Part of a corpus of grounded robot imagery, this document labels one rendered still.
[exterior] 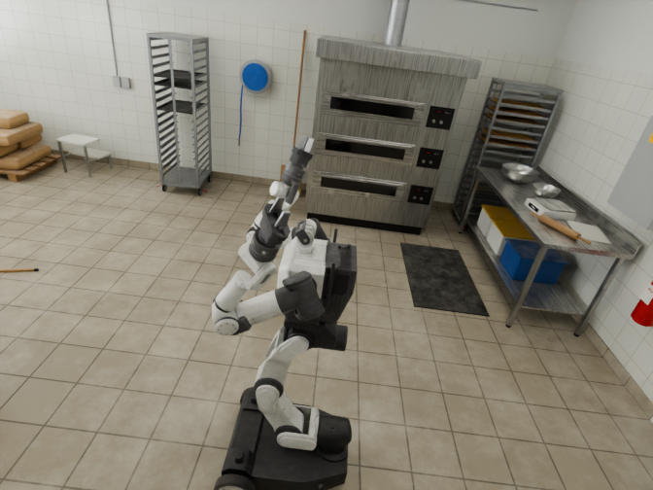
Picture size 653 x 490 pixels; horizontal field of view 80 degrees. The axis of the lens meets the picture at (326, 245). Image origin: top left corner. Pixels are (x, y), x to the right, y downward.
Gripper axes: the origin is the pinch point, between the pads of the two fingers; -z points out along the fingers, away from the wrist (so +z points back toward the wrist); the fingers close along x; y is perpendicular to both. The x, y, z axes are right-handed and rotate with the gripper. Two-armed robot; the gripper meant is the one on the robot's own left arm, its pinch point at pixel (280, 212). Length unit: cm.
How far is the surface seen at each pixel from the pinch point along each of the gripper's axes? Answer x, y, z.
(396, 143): 212, 247, 119
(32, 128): 434, -99, 322
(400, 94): 236, 236, 76
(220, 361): 36, 32, 195
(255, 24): 411, 136, 117
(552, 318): -6, 326, 137
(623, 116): 108, 360, -12
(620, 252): 5, 309, 48
